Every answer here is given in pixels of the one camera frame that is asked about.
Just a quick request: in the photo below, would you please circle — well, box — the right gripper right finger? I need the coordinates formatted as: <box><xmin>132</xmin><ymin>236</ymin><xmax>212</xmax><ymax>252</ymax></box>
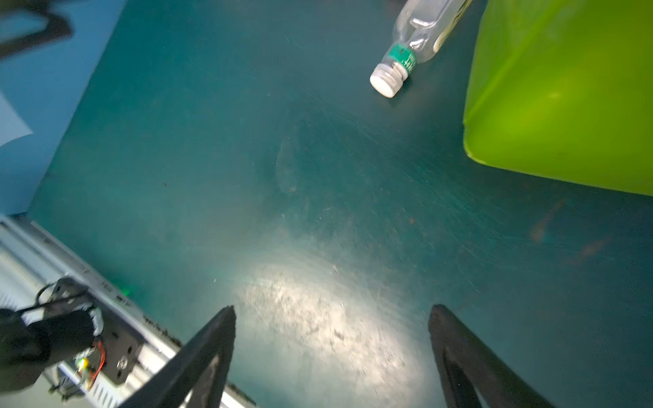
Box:
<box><xmin>428</xmin><ymin>304</ymin><xmax>552</xmax><ymax>407</ymax></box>

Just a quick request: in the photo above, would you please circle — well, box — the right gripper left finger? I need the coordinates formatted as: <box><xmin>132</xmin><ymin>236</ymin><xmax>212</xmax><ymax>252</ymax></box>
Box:
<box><xmin>122</xmin><ymin>306</ymin><xmax>236</xmax><ymax>408</ymax></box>

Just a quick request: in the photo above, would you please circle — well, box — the green trash bin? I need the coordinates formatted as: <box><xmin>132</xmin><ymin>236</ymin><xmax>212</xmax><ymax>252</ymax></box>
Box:
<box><xmin>464</xmin><ymin>1</ymin><xmax>652</xmax><ymax>196</ymax></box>

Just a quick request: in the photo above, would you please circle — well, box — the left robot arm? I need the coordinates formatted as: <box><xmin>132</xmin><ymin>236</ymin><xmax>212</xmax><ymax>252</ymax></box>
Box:
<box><xmin>1</xmin><ymin>291</ymin><xmax>101</xmax><ymax>394</ymax></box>

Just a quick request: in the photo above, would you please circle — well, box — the clear bottle green cap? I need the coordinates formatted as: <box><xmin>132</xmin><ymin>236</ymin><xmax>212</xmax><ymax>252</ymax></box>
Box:
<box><xmin>370</xmin><ymin>0</ymin><xmax>471</xmax><ymax>98</ymax></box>

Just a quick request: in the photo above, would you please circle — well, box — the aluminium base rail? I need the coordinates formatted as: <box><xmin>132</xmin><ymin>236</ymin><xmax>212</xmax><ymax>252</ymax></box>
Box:
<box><xmin>1</xmin><ymin>216</ymin><xmax>253</xmax><ymax>407</ymax></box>

